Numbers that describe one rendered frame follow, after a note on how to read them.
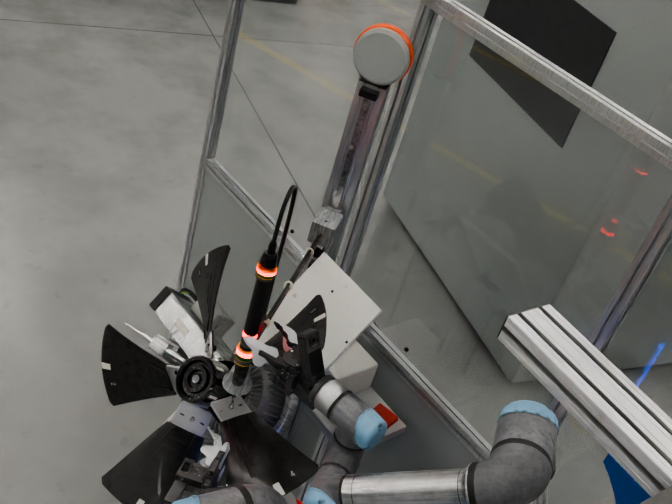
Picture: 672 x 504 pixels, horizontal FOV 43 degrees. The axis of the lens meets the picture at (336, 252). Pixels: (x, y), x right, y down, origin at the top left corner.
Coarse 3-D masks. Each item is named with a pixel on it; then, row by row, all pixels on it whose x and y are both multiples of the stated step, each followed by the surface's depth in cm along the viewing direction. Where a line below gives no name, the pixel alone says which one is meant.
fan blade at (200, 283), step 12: (216, 252) 221; (228, 252) 217; (204, 264) 226; (216, 264) 219; (192, 276) 233; (204, 276) 225; (216, 276) 217; (204, 288) 223; (216, 288) 215; (204, 300) 222; (204, 312) 221; (204, 324) 221; (204, 336) 221
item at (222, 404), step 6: (240, 396) 211; (216, 402) 207; (222, 402) 207; (228, 402) 208; (234, 402) 209; (240, 402) 210; (216, 408) 205; (222, 408) 206; (228, 408) 207; (234, 408) 207; (240, 408) 208; (246, 408) 209; (216, 414) 204; (222, 414) 205; (228, 414) 205; (234, 414) 206; (240, 414) 207; (222, 420) 203
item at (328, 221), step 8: (328, 208) 249; (336, 208) 249; (320, 216) 245; (328, 216) 246; (336, 216) 247; (312, 224) 243; (320, 224) 242; (328, 224) 243; (336, 224) 244; (312, 232) 244; (320, 232) 243; (328, 232) 242; (336, 232) 247; (312, 240) 246; (320, 240) 245; (328, 240) 244; (328, 248) 245
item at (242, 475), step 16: (240, 416) 206; (256, 416) 208; (224, 432) 201; (240, 432) 202; (256, 432) 203; (272, 432) 205; (240, 448) 199; (256, 448) 200; (272, 448) 201; (288, 448) 202; (240, 464) 196; (256, 464) 197; (272, 464) 198; (288, 464) 199; (304, 464) 200; (240, 480) 194; (256, 480) 195; (272, 480) 195; (288, 480) 196; (304, 480) 196
